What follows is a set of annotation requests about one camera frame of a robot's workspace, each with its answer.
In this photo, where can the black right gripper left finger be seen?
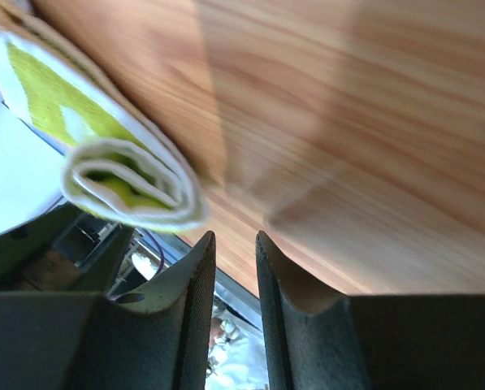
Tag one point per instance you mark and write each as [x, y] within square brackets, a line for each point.
[76, 340]

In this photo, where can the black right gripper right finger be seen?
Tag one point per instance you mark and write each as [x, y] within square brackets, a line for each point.
[317, 337]

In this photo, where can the yellow and cream towel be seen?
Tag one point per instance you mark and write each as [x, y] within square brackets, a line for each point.
[120, 166]

